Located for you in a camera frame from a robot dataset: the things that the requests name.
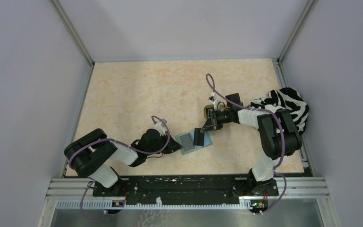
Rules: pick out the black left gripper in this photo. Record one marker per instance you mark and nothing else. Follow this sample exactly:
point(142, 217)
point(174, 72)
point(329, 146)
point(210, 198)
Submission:
point(172, 145)

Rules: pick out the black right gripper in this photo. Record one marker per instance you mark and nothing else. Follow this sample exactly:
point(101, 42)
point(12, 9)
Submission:
point(210, 125)

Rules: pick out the thin card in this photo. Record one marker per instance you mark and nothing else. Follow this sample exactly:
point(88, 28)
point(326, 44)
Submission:
point(187, 142)

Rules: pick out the green card holder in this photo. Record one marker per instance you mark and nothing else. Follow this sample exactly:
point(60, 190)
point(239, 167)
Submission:
point(208, 141)

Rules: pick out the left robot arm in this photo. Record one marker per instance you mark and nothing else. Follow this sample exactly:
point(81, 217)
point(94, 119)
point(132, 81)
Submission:
point(88, 155)

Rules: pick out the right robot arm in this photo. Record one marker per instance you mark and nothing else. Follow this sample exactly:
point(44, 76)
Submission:
point(278, 134)

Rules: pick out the cream oval card tray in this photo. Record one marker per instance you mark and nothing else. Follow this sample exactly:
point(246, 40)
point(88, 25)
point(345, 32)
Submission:
point(207, 109)

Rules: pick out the zebra striped cloth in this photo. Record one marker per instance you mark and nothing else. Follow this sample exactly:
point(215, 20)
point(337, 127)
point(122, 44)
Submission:
point(286, 98)

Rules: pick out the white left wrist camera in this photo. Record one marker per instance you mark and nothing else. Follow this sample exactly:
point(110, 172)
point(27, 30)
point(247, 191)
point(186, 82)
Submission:
point(160, 126)

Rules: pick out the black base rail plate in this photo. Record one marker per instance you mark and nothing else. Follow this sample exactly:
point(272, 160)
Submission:
point(183, 189)

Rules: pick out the aluminium frame rail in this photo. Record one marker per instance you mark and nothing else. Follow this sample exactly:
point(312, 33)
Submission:
point(293, 187)

